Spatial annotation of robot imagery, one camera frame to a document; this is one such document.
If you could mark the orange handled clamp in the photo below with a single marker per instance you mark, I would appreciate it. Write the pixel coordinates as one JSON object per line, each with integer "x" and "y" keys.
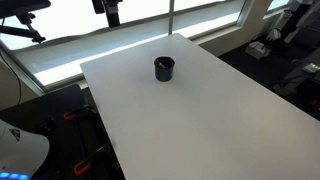
{"x": 68, "y": 116}
{"x": 85, "y": 165}

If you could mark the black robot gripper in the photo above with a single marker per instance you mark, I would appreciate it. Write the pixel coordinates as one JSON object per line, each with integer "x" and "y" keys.
{"x": 110, "y": 9}

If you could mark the black camera tripod arm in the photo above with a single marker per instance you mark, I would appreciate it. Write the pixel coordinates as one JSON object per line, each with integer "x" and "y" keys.
{"x": 23, "y": 11}

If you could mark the white device on floor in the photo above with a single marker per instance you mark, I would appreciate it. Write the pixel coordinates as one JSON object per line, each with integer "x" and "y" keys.
{"x": 257, "y": 50}

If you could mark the orange handled clamp far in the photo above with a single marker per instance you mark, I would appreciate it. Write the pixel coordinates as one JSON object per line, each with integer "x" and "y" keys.
{"x": 68, "y": 116}

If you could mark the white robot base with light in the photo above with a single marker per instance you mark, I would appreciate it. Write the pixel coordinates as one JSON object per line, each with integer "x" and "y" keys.
{"x": 21, "y": 152}

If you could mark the dark teal enamel mug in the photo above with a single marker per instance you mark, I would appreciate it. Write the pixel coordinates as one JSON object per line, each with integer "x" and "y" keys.
{"x": 162, "y": 74}

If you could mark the orange handled clamp near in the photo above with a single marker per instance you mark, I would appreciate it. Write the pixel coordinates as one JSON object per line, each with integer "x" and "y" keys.
{"x": 85, "y": 165}

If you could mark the orange capped whiteboard marker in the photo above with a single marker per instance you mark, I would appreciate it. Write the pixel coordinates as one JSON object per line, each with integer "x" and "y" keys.
{"x": 160, "y": 64}

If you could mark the black perforated mounting board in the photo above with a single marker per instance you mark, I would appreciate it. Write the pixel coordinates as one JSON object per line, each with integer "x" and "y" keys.
{"x": 70, "y": 141}

